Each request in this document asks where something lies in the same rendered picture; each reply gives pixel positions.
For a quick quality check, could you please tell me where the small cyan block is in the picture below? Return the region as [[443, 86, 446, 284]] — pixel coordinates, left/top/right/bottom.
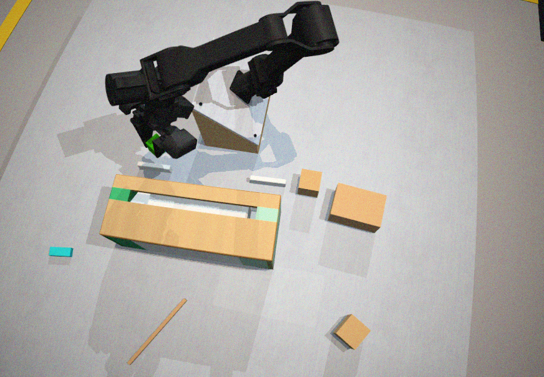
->
[[49, 247, 73, 257]]

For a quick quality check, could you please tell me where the tan flat bar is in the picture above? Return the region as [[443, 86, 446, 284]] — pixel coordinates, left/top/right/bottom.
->
[[127, 298, 187, 365]]

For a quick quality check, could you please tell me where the green block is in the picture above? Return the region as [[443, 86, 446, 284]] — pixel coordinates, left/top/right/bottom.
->
[[146, 134, 160, 156]]

